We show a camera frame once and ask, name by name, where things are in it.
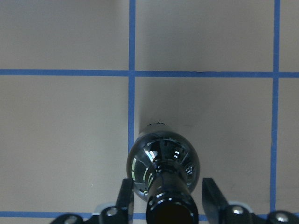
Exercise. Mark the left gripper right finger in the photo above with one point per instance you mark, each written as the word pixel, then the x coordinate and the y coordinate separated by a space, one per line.
pixel 213 201

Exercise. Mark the black wine bottle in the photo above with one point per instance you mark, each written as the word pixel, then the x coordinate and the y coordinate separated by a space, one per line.
pixel 165 168

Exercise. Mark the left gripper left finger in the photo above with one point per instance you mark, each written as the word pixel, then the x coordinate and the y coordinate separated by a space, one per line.
pixel 125 201

